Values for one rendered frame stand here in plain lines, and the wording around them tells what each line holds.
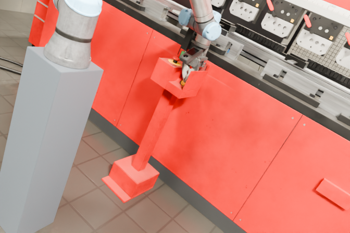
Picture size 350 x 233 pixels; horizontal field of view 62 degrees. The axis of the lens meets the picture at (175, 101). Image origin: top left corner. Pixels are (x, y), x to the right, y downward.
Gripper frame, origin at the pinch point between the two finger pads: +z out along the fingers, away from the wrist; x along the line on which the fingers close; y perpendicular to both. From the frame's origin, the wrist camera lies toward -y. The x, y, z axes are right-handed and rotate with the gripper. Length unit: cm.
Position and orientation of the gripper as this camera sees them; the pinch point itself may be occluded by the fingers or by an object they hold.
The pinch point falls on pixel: (184, 80)
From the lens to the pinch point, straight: 144.2
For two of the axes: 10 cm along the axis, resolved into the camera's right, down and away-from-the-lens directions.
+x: -7.3, -5.2, 4.5
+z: -3.4, 8.4, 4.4
